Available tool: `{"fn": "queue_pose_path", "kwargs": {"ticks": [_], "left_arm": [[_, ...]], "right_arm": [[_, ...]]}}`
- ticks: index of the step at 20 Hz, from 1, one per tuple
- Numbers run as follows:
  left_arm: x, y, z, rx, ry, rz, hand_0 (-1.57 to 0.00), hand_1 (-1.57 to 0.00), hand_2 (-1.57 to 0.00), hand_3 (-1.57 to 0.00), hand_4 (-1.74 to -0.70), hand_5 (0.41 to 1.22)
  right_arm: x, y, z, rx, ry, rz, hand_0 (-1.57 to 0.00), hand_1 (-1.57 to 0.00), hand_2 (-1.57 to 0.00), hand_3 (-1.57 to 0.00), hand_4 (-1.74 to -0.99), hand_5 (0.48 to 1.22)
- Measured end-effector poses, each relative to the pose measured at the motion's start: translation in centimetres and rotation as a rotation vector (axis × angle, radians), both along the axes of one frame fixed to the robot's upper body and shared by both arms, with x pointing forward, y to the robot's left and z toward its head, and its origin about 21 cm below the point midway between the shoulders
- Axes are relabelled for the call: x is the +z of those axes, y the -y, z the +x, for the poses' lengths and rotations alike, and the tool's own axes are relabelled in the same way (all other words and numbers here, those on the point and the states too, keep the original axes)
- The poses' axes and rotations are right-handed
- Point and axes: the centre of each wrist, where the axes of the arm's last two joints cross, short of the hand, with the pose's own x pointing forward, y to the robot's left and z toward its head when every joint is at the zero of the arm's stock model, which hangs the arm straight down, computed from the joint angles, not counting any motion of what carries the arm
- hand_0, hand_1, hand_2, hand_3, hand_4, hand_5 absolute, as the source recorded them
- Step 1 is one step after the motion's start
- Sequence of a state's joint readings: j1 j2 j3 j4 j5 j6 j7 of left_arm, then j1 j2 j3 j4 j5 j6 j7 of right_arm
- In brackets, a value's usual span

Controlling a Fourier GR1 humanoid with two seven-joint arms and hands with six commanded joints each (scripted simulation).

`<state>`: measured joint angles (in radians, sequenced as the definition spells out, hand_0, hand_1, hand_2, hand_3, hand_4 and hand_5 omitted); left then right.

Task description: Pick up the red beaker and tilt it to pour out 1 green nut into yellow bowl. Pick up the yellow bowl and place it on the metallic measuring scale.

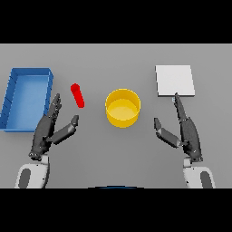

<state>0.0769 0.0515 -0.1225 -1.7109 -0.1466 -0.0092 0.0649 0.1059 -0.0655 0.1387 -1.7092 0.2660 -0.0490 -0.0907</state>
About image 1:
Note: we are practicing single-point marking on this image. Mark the right dark grey robot hand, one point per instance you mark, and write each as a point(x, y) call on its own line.
point(189, 136)

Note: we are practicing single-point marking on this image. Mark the left dark grey robot hand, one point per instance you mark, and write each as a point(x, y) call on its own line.
point(44, 133)

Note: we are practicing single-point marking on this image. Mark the left light grey robot arm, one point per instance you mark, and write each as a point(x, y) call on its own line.
point(32, 175)

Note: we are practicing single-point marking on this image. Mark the right light grey robot arm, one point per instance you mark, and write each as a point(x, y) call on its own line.
point(198, 176)

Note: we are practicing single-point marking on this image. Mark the red beaker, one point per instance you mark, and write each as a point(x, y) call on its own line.
point(78, 95)

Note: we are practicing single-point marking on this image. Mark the pale square measuring scale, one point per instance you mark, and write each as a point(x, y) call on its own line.
point(175, 80)

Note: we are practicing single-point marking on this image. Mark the yellow bowl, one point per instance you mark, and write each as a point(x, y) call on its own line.
point(122, 109)

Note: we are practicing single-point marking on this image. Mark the blue tray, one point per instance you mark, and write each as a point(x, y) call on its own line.
point(25, 99)

